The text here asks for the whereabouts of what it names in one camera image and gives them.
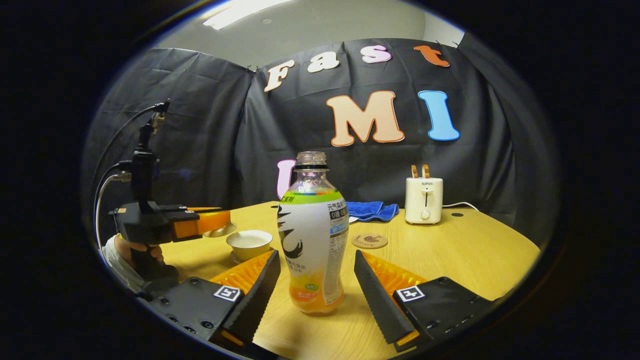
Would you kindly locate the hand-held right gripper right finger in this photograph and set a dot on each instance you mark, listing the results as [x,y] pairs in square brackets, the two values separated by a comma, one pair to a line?
[380,300]

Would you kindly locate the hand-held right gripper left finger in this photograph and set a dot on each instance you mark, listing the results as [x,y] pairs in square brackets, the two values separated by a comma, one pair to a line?
[257,295]

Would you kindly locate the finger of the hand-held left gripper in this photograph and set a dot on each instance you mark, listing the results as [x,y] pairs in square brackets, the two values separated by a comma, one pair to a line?
[200,222]

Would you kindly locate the cream teacup lid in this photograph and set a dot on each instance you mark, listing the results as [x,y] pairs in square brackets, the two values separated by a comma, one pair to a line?
[220,231]

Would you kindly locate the cream ceramic teacup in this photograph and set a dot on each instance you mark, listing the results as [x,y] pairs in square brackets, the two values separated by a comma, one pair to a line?
[249,247]

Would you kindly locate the round wooden coaster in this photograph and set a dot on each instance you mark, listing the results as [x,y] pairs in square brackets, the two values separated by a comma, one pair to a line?
[370,241]

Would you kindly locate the plastic water bottle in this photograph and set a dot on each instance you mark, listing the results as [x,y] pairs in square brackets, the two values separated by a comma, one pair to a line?
[312,240]

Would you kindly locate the blue folded towel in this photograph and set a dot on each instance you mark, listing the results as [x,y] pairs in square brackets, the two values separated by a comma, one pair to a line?
[372,210]

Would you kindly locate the black backdrop cloth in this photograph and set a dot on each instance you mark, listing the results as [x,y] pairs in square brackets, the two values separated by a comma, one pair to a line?
[210,130]

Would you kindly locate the white toaster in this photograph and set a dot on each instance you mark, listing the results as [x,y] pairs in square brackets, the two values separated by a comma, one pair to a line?
[424,202]

